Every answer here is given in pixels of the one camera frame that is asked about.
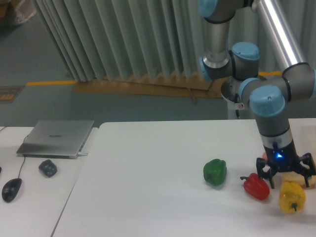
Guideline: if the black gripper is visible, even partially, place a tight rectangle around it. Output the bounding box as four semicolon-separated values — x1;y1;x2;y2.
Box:
256;143;316;189

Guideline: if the yellow bell pepper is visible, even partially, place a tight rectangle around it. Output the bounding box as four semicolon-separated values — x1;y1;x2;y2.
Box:
279;181;306;213

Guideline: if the black computer mouse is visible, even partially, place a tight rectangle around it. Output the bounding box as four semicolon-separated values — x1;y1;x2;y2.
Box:
1;178;22;203

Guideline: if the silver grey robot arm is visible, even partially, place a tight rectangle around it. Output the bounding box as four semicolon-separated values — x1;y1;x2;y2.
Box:
198;0;316;182

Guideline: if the red bell pepper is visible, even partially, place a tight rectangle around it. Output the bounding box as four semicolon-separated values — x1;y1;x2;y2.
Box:
240;173;270;200

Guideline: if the green bell pepper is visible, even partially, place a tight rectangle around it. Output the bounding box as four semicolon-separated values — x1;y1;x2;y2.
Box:
203;159;227;186

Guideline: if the yellow bread loaf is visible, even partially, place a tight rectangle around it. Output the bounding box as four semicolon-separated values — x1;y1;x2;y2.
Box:
281;172;316;189

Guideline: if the brown cardboard sheet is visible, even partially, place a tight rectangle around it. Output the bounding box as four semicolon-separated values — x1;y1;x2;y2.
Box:
72;71;228;103

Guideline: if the grey pleated curtain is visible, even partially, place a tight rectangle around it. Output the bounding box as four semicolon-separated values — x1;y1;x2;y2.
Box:
32;0;316;83

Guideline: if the small black controller gadget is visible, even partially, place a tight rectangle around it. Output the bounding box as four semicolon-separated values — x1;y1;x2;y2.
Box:
39;159;58;178

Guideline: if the silver closed laptop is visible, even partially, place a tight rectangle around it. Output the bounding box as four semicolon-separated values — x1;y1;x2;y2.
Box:
16;120;94;158

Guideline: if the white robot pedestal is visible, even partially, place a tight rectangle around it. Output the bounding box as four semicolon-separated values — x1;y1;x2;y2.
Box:
221;77;253;119

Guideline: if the black mouse cable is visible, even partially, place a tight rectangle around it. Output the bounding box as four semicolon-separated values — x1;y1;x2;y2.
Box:
0;125;35;179

